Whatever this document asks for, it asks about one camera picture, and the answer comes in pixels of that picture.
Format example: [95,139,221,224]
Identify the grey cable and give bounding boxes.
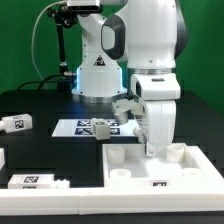
[31,0,68,81]

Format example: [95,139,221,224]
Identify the white sheet with tags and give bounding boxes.
[52,119,138,139]

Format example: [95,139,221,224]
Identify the white block left edge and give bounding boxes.
[0,148,5,170]

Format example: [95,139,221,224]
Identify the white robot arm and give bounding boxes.
[72,0,186,156]

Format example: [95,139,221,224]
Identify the black camera stand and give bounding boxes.
[47,4,77,92]

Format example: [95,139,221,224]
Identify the white square tabletop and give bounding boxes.
[102,143,224,188]

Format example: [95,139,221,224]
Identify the white L-shaped obstacle wall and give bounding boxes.
[0,145,224,216]

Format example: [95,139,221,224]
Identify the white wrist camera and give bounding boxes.
[112,99,143,125]

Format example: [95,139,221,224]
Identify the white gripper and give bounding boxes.
[135,100,176,157]

